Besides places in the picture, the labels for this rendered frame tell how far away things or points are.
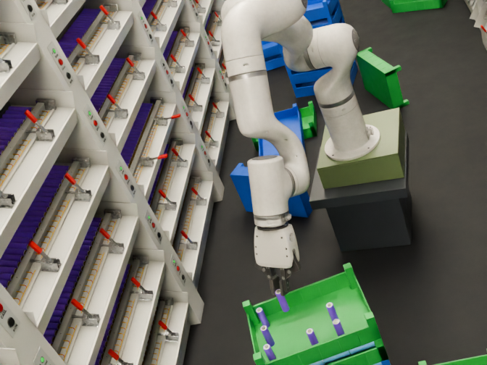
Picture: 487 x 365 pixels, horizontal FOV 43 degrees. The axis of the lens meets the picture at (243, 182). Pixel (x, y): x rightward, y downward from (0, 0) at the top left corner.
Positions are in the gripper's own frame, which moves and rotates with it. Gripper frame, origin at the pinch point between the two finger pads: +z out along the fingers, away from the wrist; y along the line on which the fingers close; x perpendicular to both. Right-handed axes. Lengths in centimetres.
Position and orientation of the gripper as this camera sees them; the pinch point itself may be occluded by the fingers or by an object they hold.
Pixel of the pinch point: (279, 285)
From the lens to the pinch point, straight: 153.1
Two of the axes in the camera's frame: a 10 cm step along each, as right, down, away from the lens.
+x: -5.2, 2.3, -8.2
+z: 1.2, 9.7, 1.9
